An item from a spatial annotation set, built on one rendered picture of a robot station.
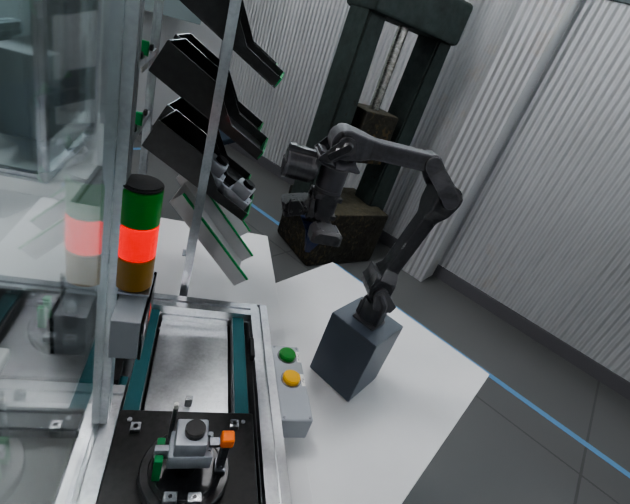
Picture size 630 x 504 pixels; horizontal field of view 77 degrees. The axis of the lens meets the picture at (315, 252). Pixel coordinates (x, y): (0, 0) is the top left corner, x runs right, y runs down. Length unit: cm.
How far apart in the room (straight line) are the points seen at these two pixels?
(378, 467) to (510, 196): 292
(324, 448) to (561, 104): 309
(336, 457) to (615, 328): 304
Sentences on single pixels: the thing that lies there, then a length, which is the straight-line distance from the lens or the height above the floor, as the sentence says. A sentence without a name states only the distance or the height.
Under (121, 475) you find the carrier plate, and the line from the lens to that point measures 77.
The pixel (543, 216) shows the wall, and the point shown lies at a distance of 361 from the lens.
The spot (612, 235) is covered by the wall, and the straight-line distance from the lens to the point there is 359.
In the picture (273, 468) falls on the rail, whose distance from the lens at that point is 82.
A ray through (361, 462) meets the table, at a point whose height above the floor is 86.
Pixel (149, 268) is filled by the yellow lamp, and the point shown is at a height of 130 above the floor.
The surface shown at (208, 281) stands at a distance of 132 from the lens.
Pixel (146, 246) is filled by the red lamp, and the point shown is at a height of 134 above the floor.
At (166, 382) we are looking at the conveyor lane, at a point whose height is 92.
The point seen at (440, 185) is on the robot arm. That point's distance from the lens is 84.
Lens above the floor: 164
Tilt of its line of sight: 28 degrees down
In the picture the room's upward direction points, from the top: 20 degrees clockwise
